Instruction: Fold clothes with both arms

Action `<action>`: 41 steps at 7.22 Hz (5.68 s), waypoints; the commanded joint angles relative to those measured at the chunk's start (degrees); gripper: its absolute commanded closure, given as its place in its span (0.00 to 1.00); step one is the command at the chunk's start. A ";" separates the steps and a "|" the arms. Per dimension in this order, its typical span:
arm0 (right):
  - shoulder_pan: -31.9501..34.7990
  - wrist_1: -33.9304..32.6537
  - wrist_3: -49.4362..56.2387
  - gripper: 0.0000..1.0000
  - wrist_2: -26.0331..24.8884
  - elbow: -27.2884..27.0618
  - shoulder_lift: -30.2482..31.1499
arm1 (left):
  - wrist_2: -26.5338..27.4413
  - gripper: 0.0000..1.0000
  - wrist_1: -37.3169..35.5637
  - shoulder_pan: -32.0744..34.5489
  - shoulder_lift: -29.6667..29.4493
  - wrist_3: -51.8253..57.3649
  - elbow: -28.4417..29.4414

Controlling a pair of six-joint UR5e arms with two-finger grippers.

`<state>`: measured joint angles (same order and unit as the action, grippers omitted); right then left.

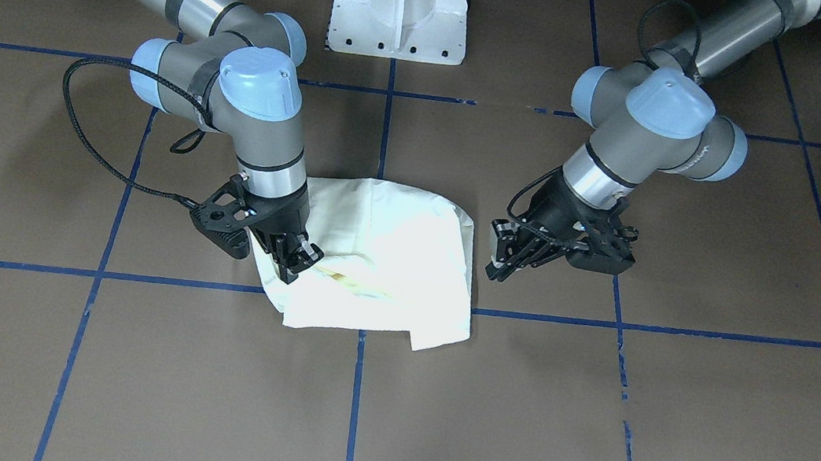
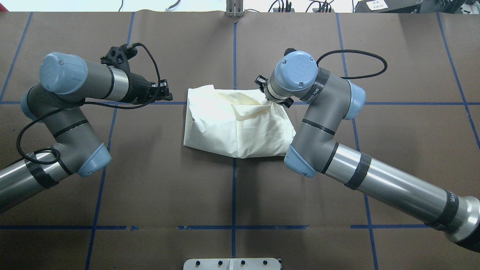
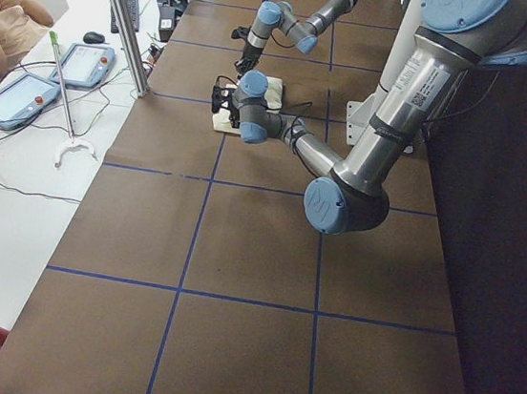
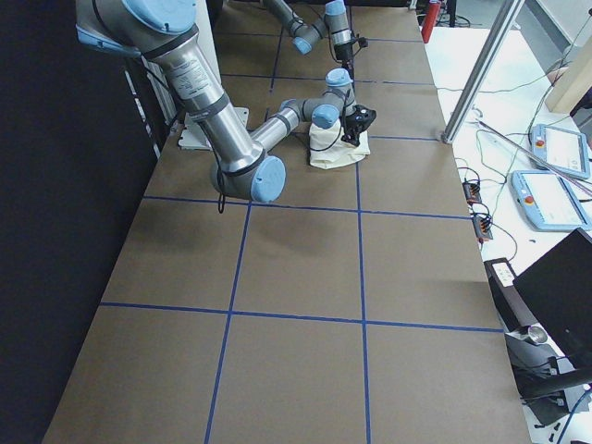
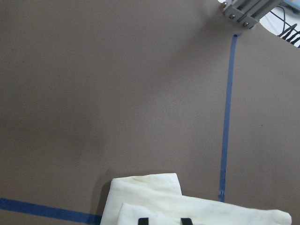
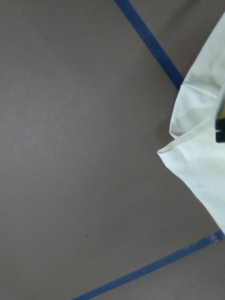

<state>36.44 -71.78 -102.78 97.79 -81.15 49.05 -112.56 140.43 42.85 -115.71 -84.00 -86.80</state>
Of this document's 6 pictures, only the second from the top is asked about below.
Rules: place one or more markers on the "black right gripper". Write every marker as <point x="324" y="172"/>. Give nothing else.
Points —
<point x="287" y="102"/>

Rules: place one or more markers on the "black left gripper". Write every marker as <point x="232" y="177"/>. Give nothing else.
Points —
<point x="139" y="89"/>

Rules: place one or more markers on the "cream long-sleeve cat shirt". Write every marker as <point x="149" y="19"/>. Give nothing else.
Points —
<point x="236" y="123"/>

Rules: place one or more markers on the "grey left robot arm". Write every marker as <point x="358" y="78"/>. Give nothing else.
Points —
<point x="66" y="81"/>

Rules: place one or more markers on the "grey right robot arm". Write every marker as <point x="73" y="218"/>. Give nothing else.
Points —
<point x="332" y="99"/>

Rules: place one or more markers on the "black box with white label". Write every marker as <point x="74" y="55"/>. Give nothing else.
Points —
<point x="388" y="6"/>

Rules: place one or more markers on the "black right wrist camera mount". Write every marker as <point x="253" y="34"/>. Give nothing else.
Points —
<point x="288" y="51"/>

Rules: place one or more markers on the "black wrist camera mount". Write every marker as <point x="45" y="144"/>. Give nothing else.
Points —
<point x="118" y="57"/>
<point x="288" y="51"/>

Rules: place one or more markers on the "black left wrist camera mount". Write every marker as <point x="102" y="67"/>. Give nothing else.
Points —
<point x="118" y="57"/>

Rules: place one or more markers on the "grey aluminium frame post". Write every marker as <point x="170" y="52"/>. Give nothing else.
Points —
<point x="234" y="8"/>

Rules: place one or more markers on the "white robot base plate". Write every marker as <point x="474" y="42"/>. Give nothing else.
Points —
<point x="233" y="264"/>

